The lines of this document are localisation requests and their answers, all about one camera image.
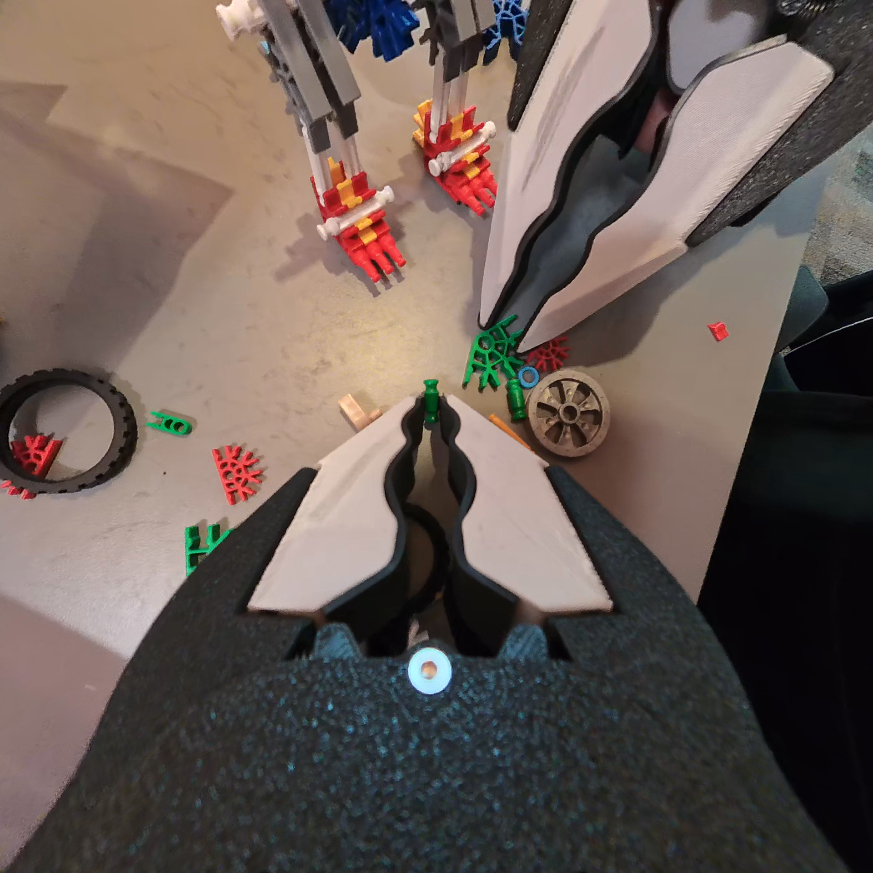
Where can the orange short rod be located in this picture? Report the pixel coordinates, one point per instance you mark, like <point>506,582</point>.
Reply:
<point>508,429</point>

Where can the green small piece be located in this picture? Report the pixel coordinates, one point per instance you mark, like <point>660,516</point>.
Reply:
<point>170,424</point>

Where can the tan clip connector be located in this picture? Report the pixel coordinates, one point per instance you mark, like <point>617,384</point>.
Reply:
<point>358,412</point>

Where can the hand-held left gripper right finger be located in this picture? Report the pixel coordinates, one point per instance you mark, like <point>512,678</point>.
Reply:
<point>539,545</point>

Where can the green connector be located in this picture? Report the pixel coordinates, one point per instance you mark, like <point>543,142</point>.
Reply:
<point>194,545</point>
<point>488,341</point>

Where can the person's right hand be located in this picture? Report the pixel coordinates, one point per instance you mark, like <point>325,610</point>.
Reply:
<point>658,123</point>

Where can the small red connector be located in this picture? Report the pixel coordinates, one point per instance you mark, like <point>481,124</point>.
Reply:
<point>37,453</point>

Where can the black rubber tyre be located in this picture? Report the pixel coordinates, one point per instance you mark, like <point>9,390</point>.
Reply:
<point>440,545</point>
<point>126,423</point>

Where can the grey chair armrest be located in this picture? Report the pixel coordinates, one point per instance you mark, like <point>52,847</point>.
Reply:
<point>801,307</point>

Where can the tiny red piece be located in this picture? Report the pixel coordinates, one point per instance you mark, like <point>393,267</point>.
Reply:
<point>718,332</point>

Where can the colourful construction toy model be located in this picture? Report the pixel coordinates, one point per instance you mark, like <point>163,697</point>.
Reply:
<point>327,82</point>

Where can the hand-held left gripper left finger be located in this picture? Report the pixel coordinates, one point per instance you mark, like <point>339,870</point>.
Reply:
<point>320,545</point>

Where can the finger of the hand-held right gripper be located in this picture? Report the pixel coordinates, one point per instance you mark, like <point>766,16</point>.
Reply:
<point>545,136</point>
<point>716,150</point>

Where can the grey pulley wheel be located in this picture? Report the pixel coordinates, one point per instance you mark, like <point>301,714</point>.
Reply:
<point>569,412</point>

